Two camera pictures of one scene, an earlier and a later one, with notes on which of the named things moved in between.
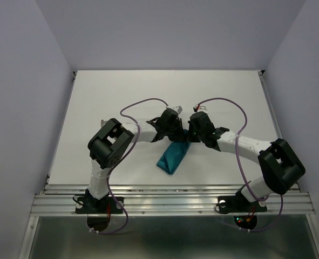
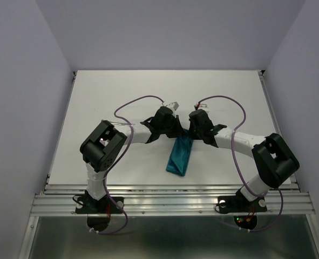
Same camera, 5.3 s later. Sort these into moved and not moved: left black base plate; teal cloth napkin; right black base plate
Moved: teal cloth napkin
Not moved: left black base plate; right black base plate
